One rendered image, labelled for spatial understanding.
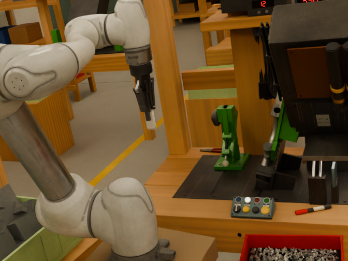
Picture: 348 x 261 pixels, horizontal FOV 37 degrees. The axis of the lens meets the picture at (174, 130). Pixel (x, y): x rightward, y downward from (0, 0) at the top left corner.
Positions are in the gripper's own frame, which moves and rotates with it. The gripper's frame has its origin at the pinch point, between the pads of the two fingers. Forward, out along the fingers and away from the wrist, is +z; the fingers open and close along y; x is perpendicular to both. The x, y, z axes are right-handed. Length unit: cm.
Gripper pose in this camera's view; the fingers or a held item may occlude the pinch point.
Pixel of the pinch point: (150, 119)
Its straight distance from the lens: 179.5
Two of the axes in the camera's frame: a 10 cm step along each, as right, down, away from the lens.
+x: 9.2, -0.1, -3.8
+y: -3.5, 3.8, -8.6
